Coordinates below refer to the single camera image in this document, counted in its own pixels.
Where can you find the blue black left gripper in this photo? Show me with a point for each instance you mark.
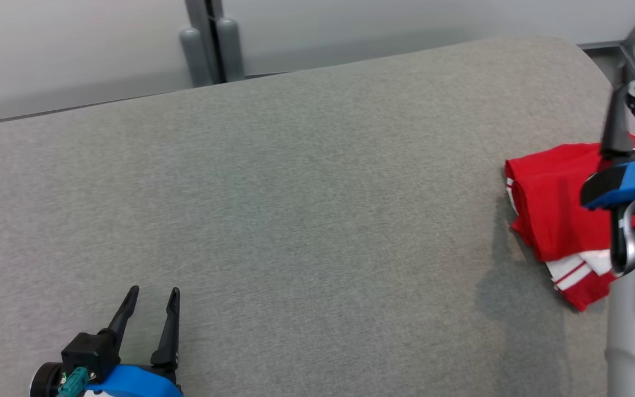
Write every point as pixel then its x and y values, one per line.
pixel 130 383

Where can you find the red shirt with white sleeves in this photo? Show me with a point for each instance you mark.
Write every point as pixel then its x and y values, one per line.
pixel 554 204

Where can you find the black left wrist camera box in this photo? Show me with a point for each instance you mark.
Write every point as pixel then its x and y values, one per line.
pixel 89 350

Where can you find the grey cylindrical post foot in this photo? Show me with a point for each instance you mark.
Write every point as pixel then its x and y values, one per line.
pixel 230 49
pixel 195 55

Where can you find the grey metal partition post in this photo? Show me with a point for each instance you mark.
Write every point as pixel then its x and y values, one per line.
pixel 196 16

